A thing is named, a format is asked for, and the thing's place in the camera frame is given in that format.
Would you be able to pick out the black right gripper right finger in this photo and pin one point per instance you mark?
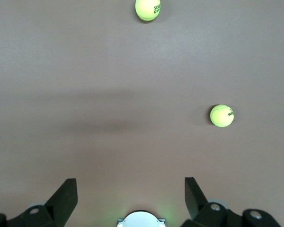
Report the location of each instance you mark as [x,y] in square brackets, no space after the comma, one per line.
[196,205]

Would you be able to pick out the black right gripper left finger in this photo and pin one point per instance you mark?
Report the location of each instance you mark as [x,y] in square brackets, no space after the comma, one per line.
[59,205]

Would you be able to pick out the yellow tennis ball Wilson print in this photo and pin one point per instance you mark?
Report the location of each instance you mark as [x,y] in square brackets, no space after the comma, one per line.
[222,116]

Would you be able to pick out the yellow tennis ball two-line print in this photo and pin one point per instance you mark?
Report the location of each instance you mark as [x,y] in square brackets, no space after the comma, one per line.
[148,9]

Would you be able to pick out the brown table mat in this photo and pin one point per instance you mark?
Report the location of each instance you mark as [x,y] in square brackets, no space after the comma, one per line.
[109,94]

